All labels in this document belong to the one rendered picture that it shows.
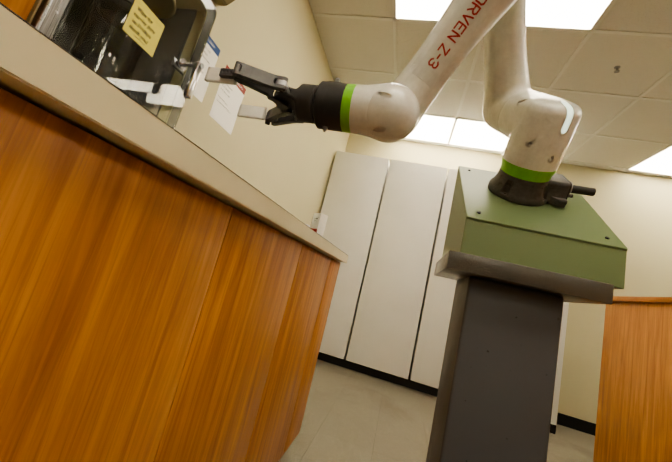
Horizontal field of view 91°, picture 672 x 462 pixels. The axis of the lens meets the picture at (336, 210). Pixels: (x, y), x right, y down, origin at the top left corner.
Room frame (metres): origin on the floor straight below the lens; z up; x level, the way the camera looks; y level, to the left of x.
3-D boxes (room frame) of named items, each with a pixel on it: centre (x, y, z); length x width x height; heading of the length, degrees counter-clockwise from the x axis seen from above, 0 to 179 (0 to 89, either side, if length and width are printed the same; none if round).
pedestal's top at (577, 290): (0.85, -0.46, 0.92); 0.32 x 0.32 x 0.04; 76
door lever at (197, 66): (0.69, 0.40, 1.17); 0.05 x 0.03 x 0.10; 76
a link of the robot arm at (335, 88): (0.61, 0.06, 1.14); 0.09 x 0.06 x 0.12; 167
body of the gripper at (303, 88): (0.62, 0.13, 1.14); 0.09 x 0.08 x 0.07; 77
